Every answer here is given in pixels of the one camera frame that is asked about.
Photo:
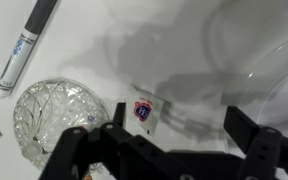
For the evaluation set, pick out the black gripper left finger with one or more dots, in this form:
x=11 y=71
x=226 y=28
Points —
x=77 y=149

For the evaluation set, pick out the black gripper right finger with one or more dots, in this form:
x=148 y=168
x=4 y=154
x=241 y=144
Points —
x=265 y=148

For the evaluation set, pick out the candy piece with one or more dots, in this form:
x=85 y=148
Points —
x=143 y=110

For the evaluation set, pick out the cut glass container bowl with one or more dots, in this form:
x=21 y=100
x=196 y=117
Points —
x=245 y=42

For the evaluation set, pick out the black white marker pen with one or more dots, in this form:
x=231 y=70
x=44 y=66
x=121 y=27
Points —
x=25 y=43

